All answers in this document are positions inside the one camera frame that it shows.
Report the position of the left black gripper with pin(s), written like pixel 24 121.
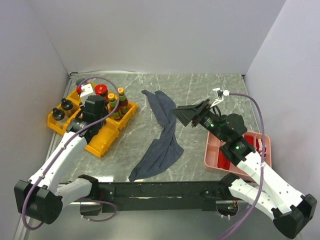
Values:
pixel 105 112

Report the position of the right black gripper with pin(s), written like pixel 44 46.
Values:
pixel 195 112

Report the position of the red lid sauce jar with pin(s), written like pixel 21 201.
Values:
pixel 102 90

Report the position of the red label sauce bottle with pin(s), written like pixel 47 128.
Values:
pixel 117 114

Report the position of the black cap salt grinder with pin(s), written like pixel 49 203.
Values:
pixel 67 106

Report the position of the green label sauce bottle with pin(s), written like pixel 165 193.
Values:
pixel 123 101

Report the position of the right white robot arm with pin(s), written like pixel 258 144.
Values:
pixel 288 208

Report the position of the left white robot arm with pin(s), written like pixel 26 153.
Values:
pixel 71 137

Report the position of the yellow compartment bin tray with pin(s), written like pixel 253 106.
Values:
pixel 101 142

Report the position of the dark blue cloth towel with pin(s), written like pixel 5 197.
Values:
pixel 164 151

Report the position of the pink compartment tray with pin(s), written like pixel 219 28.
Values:
pixel 212 152

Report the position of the red packet in tray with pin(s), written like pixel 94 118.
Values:
pixel 222 162

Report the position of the red white packet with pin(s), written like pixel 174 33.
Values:
pixel 259 146

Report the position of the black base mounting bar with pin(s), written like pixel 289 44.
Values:
pixel 166 195

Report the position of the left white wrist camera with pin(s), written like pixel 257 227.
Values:
pixel 85 91

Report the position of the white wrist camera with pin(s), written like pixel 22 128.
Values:
pixel 85 91
pixel 219 95

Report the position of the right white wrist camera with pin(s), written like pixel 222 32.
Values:
pixel 219 95

